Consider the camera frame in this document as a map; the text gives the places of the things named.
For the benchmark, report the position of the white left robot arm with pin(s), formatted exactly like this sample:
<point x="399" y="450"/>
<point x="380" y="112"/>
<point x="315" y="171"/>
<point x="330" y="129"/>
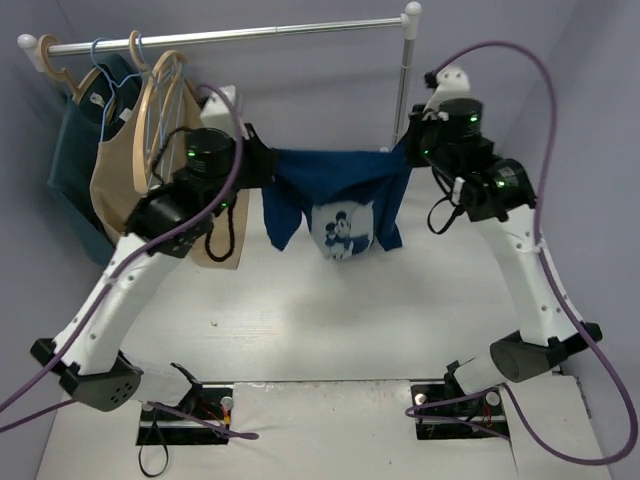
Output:
<point x="160" y="232"/>

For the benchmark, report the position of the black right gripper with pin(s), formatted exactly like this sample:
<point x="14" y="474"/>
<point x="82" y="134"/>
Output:
<point x="413" y="138"/>

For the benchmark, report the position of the wooden hanger with beige shirt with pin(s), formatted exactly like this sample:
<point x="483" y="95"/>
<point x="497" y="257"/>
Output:
<point x="171" y="62"/>

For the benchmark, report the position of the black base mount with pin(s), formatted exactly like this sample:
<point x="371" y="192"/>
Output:
<point x="477" y="417"/>
<point x="207" y="402"/>

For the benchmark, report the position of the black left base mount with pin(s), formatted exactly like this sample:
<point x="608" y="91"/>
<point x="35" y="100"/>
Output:
<point x="207" y="402"/>

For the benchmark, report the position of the silver clothes rack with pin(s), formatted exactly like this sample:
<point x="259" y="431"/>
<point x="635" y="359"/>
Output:
<point x="320" y="91"/>

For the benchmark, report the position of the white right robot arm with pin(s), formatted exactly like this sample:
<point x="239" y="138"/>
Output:
<point x="495" y="193"/>

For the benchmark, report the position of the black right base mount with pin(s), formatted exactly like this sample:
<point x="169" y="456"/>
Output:
<point x="477" y="417"/>

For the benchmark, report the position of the beige hanging shirt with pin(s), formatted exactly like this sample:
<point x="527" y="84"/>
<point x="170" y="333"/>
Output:
<point x="113" y="195"/>

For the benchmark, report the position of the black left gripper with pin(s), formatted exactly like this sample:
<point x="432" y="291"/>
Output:
<point x="260" y="163"/>

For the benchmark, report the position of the dark teal hanging shirt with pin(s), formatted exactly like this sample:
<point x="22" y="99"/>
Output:
<point x="102" y="112"/>

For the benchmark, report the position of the blue Mickey Mouse t-shirt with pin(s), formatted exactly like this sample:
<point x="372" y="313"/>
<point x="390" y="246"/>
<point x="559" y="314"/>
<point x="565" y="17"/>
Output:
<point x="350" y="200"/>

